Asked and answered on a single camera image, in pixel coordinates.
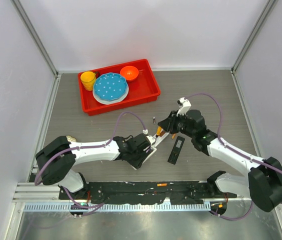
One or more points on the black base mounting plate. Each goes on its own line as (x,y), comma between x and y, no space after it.
(148,193)

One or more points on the white slotted cable duct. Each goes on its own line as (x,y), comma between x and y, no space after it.
(164,207)

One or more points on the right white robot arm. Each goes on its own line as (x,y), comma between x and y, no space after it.
(260,180)

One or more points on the white slim remote control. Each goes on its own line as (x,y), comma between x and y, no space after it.
(145,156)

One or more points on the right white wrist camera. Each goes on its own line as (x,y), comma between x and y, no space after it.
(184,105)

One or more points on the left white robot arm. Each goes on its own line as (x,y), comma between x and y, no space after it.
(56,160)

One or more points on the orange bowl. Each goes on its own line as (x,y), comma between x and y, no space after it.
(130,73)

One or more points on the red plastic tray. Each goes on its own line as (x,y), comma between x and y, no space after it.
(143,89)

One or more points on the yellow mug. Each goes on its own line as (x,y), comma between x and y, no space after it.
(88,79)

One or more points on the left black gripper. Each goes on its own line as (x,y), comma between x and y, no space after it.
(137,163)

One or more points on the blue dotted plate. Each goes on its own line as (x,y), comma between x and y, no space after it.
(110,86)

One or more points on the orange handled screwdriver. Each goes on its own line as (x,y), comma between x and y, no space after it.
(158,132)

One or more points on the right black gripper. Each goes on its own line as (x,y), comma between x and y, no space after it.
(168,124)

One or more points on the black remote control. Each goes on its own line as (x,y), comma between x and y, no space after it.
(175,152)

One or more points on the white plate under blue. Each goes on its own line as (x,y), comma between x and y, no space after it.
(113,101)

